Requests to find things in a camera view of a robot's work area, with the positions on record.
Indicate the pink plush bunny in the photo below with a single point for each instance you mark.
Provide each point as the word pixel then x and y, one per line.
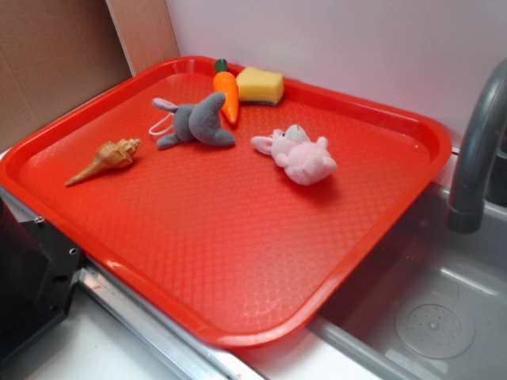
pixel 303 161

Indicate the grey plush bunny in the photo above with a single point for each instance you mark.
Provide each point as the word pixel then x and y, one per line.
pixel 195 122

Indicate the red plastic tray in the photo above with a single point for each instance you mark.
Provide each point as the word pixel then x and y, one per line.
pixel 220 239

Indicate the yellow sponge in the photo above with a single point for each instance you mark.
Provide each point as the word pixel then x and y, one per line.
pixel 260 86

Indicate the orange toy carrot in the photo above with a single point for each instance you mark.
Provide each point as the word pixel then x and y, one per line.
pixel 225 82

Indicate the tan spiral seashell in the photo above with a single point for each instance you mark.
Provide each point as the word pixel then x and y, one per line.
pixel 111 155

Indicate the grey sink faucet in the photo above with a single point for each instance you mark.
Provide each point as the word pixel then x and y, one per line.
pixel 480 173

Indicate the grey plastic sink basin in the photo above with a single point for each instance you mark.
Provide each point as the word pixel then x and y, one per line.
pixel 426 303

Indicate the brown cardboard panel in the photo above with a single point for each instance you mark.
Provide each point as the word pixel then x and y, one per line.
pixel 57 55

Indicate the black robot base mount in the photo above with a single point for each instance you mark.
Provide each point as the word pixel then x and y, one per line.
pixel 39 268

